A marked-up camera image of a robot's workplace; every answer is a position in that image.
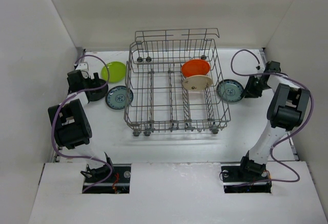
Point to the orange plate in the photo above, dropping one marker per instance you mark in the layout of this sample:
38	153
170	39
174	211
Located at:
195	67

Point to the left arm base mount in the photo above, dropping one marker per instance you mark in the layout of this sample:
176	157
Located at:
117	183

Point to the lime green plate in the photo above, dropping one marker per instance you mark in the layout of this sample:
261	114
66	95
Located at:
115	71

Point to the grey wire dish rack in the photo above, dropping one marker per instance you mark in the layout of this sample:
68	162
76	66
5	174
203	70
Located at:
160	102

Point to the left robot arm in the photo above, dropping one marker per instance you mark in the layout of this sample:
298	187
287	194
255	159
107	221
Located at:
70	129

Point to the blue floral plate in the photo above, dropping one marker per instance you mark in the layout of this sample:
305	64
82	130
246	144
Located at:
119	97
230	91

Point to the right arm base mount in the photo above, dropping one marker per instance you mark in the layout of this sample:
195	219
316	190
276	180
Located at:
236	182

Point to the cream plate with markings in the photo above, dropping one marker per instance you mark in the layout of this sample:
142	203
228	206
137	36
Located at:
197	82

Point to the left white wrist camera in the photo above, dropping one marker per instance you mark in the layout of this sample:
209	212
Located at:
82	67

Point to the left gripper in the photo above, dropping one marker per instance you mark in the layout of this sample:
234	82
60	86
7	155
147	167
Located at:
95	81

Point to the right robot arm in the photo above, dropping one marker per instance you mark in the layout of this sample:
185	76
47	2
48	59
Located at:
252	163

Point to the black plate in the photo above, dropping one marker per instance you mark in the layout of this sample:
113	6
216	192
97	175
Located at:
100	93

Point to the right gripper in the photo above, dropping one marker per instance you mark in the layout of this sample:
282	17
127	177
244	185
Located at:
251	86

